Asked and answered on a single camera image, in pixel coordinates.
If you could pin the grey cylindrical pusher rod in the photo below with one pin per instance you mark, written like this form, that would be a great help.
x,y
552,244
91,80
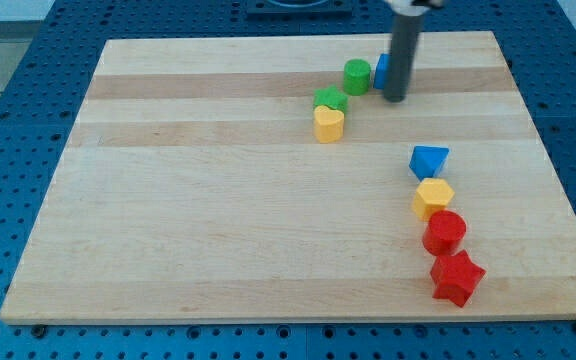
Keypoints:
x,y
403,46

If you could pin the wooden board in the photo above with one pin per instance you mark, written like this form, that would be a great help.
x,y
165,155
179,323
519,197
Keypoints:
x,y
192,190

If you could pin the blue cube block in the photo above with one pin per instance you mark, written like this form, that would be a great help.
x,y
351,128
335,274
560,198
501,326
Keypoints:
x,y
380,71

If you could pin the red star block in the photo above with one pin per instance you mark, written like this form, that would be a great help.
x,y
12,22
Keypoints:
x,y
455,277

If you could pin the green star block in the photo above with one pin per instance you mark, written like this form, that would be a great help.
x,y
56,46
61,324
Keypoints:
x,y
331,97

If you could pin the green cylinder block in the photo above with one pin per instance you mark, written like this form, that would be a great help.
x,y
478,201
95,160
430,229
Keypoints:
x,y
356,78

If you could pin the red cylinder block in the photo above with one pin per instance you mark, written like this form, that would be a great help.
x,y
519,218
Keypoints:
x,y
444,233

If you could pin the blue triangle block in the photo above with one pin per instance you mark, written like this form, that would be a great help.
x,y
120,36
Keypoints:
x,y
428,161

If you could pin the yellow heart block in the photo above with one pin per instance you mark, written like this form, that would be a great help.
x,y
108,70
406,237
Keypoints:
x,y
328,124

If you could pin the yellow hexagon block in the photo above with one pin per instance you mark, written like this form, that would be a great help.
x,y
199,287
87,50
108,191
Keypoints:
x,y
431,195

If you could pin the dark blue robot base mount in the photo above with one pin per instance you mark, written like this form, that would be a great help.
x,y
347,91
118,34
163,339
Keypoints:
x,y
263,8

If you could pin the white robot wrist end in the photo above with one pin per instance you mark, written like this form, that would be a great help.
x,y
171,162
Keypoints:
x,y
415,7

